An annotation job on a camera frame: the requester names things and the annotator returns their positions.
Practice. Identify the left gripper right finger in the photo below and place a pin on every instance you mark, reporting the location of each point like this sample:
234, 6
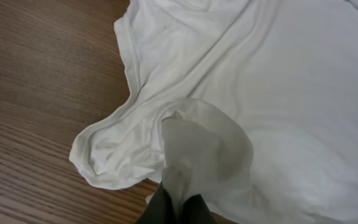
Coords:
195, 211

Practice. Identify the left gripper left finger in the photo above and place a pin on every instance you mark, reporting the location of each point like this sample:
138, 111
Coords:
159, 210

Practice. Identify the white t-shirt black print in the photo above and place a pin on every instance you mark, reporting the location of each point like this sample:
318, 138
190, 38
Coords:
251, 104

